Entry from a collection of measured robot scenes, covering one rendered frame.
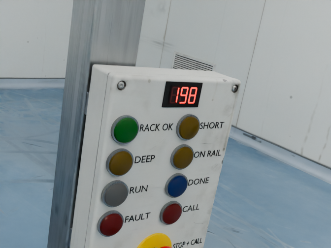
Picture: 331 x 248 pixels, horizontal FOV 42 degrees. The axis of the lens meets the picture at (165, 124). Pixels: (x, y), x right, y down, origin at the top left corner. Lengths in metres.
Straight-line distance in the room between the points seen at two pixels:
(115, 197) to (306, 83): 3.23
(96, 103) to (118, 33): 0.08
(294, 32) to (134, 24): 3.26
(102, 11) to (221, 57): 3.70
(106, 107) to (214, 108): 0.13
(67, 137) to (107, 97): 0.11
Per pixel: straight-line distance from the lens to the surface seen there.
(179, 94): 0.45
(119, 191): 0.45
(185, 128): 0.47
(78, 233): 0.51
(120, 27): 0.47
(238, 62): 4.01
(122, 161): 0.44
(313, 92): 3.60
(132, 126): 0.43
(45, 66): 4.68
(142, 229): 0.51
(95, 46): 0.46
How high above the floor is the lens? 1.17
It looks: 17 degrees down
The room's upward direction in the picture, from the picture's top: 10 degrees clockwise
